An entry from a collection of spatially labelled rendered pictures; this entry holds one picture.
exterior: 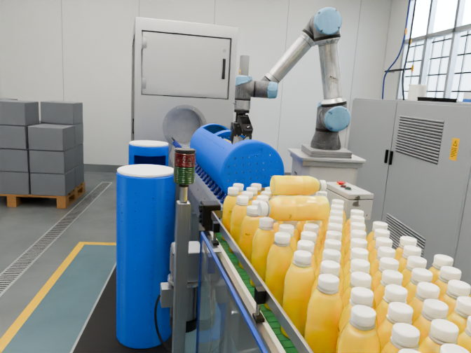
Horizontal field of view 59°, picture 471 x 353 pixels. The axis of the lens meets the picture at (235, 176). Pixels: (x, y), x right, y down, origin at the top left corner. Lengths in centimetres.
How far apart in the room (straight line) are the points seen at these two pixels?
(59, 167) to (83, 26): 273
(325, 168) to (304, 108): 501
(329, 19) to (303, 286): 128
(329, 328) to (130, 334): 153
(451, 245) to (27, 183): 428
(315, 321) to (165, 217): 129
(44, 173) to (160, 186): 332
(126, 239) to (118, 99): 502
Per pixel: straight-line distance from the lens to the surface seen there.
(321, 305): 83
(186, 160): 119
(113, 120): 695
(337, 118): 193
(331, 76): 193
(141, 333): 223
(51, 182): 516
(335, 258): 95
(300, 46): 205
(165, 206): 199
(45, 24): 725
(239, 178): 174
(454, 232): 305
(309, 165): 198
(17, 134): 518
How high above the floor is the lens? 143
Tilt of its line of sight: 12 degrees down
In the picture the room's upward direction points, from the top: 3 degrees clockwise
